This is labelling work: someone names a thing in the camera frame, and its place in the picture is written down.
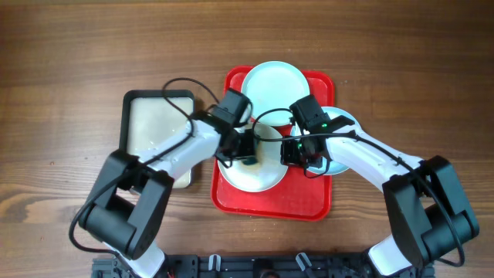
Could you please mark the pale green plate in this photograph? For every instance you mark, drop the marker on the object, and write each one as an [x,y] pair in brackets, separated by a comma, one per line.
[272,85]

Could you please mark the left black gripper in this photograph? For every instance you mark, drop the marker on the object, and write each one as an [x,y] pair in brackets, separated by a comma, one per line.
[246,149]

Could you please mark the black tray with soapy water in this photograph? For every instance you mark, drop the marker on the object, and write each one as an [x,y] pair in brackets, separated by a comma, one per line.
[149,120]

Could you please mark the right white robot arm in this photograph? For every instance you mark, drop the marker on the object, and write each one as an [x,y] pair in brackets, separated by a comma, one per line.
[429,214]

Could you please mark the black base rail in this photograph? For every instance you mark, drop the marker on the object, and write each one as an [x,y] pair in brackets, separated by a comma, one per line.
[302,265]

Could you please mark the light blue plate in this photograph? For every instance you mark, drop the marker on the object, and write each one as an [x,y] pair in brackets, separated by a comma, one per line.
[338,119]

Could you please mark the red plastic tray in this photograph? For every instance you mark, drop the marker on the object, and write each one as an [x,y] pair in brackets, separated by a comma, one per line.
[295,197]

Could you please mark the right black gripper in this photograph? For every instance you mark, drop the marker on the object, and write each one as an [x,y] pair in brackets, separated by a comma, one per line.
[289,157]

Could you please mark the green yellow sponge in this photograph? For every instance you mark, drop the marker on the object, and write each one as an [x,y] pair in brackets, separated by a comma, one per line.
[249,160]

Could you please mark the white plate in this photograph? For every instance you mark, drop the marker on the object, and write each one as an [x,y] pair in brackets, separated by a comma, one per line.
[258,177]

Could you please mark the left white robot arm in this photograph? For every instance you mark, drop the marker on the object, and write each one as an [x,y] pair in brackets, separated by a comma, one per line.
[127,203]

